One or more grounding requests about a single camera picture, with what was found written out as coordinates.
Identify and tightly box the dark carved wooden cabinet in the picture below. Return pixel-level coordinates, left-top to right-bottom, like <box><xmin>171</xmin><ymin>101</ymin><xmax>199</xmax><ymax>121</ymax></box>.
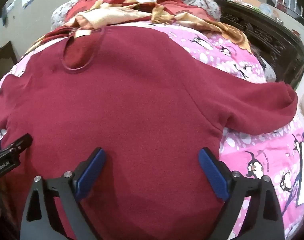
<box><xmin>214</xmin><ymin>0</ymin><xmax>304</xmax><ymax>88</ymax></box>

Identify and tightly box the pink penguin bedsheet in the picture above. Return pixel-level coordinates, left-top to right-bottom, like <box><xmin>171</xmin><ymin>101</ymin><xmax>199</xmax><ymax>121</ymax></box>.
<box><xmin>0</xmin><ymin>21</ymin><xmax>304</xmax><ymax>240</ymax></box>

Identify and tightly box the red gold patterned blanket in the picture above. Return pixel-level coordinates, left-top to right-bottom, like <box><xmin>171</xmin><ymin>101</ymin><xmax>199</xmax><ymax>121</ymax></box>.
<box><xmin>24</xmin><ymin>0</ymin><xmax>252</xmax><ymax>55</ymax></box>

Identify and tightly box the dark wooden side furniture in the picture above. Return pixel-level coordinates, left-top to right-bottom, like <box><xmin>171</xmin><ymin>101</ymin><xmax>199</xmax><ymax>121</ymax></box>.
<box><xmin>0</xmin><ymin>41</ymin><xmax>18</xmax><ymax>81</ymax></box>

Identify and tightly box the dark red sweater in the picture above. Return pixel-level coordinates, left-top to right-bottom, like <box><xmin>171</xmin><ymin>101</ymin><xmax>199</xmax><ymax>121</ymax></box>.
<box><xmin>0</xmin><ymin>25</ymin><xmax>298</xmax><ymax>240</ymax></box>

